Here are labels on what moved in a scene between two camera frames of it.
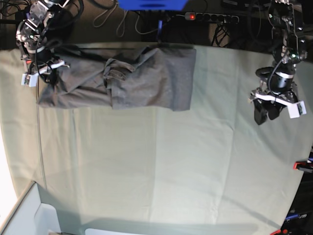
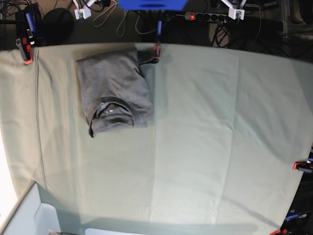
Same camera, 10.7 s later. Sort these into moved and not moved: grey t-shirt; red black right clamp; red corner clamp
Moved: grey t-shirt
Not moved: red black right clamp; red corner clamp
